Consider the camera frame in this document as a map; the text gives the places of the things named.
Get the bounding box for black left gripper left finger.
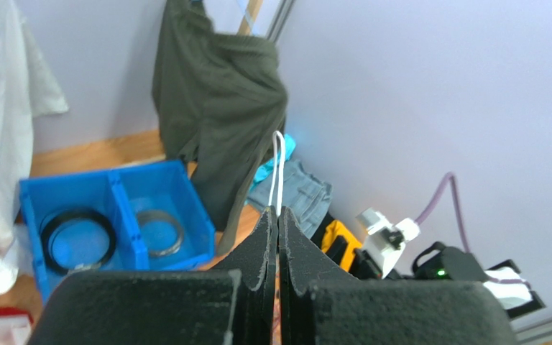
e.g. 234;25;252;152
29;208;277;344

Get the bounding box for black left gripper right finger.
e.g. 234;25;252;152
278;209;517;344

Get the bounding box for white cable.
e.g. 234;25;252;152
267;129;288;217

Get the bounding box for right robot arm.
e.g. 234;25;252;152
277;208;544;344

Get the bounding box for yellow cloth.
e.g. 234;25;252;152
321;220;362;272

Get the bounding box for light blue jeans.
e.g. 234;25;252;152
246;158;334;240

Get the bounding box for blue divided bin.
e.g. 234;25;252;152
20;161;216;300

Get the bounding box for teal cloth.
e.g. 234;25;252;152
250;134;297;190

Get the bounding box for olive green garment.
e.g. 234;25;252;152
152;1;288;256

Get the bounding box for red storage bin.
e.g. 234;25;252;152
0;307;34;345

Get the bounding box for wooden clothes rack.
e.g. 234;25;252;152
236;0;263;36

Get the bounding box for white t-shirt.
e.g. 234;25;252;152
0;1;69;295

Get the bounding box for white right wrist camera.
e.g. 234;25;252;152
356;208;420;279

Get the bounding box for grey cable coil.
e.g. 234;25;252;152
135;209;186;259

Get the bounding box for purple right arm hose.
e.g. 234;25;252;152
413;171;531;286

